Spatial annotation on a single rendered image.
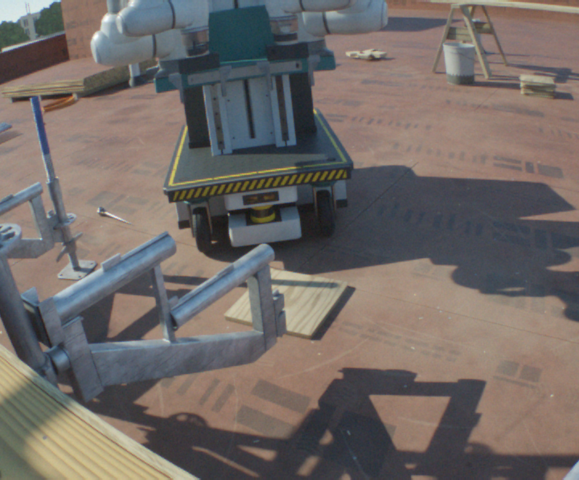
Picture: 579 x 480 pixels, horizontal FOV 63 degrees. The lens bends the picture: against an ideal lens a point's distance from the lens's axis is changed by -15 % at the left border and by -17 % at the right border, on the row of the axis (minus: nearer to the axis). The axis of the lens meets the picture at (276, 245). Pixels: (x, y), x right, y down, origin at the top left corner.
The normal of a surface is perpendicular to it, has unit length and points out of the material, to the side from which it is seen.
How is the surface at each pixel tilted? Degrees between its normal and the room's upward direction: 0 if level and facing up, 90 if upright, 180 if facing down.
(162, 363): 90
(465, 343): 0
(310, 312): 0
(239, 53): 90
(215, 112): 90
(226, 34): 90
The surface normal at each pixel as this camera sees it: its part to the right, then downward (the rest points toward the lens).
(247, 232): 0.08, 0.47
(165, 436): -0.11, -0.88
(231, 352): 0.82, 0.19
